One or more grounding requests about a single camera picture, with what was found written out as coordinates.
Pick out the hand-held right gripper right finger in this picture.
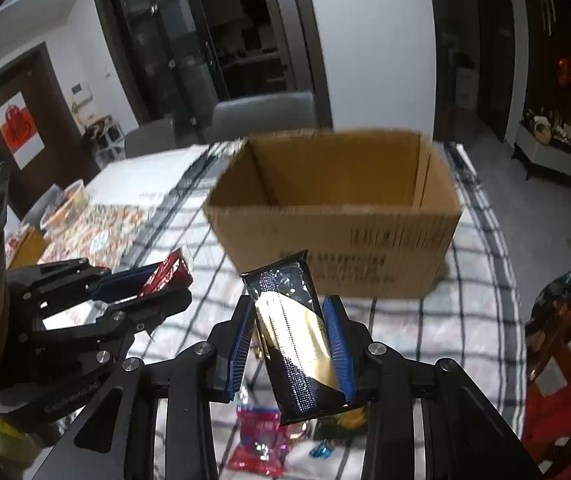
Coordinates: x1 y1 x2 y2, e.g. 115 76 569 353
323 296 549 480

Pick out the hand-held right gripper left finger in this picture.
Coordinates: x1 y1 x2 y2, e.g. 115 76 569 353
26 294 259 480

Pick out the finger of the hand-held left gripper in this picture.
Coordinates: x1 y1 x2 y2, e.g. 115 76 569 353
20 287 194 377
8 259 162 318

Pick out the dark red snack packet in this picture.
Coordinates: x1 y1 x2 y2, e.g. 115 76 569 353
138 255 194 297

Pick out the black gold snack packet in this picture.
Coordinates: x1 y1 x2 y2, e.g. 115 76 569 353
240 249 361 426

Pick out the brown cardboard box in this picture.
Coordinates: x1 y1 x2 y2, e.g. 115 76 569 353
204 130 463 300

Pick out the yellow box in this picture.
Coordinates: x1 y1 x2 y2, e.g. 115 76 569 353
8 227 49 268

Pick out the patterned table mat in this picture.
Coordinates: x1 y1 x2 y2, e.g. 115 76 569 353
6 202 156 266

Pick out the gold green snack packet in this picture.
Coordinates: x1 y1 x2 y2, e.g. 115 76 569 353
315 404 371 441

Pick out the clear plastic container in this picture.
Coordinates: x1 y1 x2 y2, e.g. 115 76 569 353
40 180 89 231

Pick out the pink red snack packet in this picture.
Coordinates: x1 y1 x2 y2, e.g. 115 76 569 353
228 405 291 478

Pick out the red white door poster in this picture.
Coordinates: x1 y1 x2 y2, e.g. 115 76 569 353
0 92 45 170

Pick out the checked white tablecloth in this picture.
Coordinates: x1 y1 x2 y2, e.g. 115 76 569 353
130 142 529 480

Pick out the brown door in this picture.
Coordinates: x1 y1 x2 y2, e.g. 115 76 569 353
0 42 99 196

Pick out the small white shelf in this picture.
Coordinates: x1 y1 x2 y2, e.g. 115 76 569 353
83 117 126 166

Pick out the grey chair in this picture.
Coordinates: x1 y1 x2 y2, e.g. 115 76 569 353
213 92 316 143
126 120 176 158

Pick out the red wooden chair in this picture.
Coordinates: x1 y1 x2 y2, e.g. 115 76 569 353
523 285 571 476

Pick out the dark framed glass door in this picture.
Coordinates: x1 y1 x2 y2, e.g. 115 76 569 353
93 0 333 131

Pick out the low tv cabinet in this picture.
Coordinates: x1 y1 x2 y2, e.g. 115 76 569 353
513 122 571 188

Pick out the dark door gold handle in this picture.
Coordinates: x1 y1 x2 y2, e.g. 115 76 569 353
518 0 571 126

